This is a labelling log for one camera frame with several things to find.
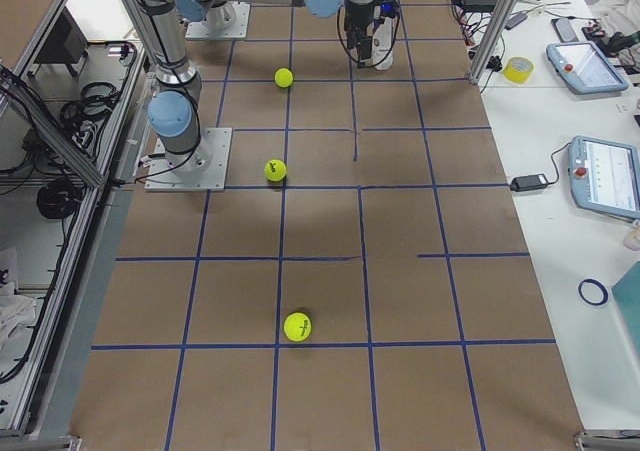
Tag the aluminium frame post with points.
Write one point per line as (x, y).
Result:
(490, 39)

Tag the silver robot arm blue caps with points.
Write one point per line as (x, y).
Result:
(156, 22)

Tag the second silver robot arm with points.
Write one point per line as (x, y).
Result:
(213, 15)

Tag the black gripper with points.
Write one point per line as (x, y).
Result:
(359, 17)

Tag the teal box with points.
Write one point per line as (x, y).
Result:
(626, 312)

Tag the grey usb hub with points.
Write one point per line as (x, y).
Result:
(515, 20)

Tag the teach pendant tablet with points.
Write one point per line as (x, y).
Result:
(584, 68)
(604, 176)

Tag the tennis ball at edge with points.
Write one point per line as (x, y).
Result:
(283, 77)

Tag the clear Wilson tennis ball can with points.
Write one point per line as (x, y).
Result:
(383, 43)

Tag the Head tennis ball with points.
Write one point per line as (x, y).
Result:
(275, 170)

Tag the Wilson 3 tennis ball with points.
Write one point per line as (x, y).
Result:
(297, 327)

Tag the yellow tape roll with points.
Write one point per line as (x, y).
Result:
(518, 69)

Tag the black power adapter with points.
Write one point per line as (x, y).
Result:
(532, 182)

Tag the near teach pendant tablet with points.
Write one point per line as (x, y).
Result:
(604, 176)

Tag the far teach pendant tablet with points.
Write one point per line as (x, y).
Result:
(584, 68)

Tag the black smartphone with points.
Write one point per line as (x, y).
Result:
(564, 30)

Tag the white crumpled cloth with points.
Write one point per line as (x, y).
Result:
(17, 310)

